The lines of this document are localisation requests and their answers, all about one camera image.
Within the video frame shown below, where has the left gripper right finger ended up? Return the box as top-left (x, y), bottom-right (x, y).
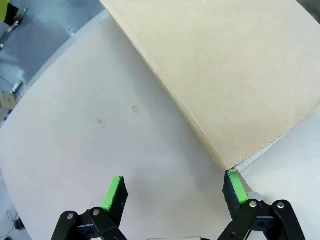
top-left (217, 170), bottom-right (307, 240)

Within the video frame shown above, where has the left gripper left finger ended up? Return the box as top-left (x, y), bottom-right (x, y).
top-left (51, 175), bottom-right (130, 240)

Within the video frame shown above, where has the small cardboard box on floor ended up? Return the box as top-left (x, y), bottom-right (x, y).
top-left (0, 90), bottom-right (17, 121)

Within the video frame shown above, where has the person in yellow coat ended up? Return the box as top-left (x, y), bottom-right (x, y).
top-left (0, 0), bottom-right (20, 28)

